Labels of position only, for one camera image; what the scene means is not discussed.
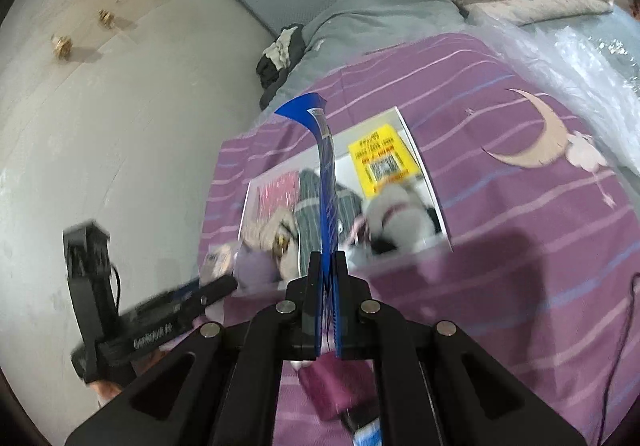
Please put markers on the clear plastic sheet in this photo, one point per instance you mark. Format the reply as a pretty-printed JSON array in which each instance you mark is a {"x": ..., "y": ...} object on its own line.
[{"x": 565, "y": 61}]

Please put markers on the pink bubble wrap bag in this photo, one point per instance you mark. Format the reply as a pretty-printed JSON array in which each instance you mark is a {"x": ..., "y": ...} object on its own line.
[{"x": 277, "y": 193}]

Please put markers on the grey quilt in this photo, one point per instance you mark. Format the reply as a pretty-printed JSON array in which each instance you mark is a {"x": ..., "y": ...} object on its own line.
[{"x": 380, "y": 11}]

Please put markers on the small gold object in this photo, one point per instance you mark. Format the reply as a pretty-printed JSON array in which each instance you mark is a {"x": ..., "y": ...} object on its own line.
[
  {"x": 62, "y": 47},
  {"x": 106, "y": 19}
]

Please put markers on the beige plaid pouch bear patch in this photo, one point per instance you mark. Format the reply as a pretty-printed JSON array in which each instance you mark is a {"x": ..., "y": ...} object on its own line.
[{"x": 270, "y": 238}]

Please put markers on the green plaid pouch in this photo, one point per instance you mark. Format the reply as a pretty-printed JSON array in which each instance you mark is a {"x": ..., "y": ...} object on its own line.
[{"x": 310, "y": 206}]

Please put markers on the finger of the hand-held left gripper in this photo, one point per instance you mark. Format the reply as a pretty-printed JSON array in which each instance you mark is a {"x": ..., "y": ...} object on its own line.
[{"x": 220, "y": 287}]

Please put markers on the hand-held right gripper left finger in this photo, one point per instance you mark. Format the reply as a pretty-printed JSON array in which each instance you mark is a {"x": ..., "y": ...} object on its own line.
[{"x": 319, "y": 326}]

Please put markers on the white plush dog toy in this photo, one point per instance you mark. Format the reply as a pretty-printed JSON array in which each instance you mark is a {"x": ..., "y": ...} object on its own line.
[{"x": 395, "y": 216}]

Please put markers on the person's left hand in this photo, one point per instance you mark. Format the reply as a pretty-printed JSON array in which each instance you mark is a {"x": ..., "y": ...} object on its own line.
[{"x": 107, "y": 391}]

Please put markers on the dark crumpled clothing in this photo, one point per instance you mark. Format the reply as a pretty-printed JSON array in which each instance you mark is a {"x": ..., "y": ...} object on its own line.
[{"x": 280, "y": 58}]

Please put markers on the yellow printed packet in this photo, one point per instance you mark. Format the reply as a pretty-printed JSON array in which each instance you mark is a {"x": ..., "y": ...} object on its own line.
[{"x": 380, "y": 161}]

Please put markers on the white cardboard box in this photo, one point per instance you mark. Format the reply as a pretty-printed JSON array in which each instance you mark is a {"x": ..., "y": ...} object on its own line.
[{"x": 406, "y": 136}]

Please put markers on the dark magenta object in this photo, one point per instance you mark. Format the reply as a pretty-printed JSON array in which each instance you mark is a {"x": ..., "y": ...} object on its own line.
[{"x": 335, "y": 386}]

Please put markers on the blue packet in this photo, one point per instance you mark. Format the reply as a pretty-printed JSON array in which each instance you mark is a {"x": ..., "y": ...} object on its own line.
[{"x": 324, "y": 186}]

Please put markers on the purple striped blanket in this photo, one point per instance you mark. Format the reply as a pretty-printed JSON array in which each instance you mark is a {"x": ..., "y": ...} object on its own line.
[{"x": 500, "y": 251}]

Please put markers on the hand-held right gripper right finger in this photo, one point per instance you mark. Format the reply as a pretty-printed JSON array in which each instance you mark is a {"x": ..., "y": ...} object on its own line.
[{"x": 341, "y": 321}]

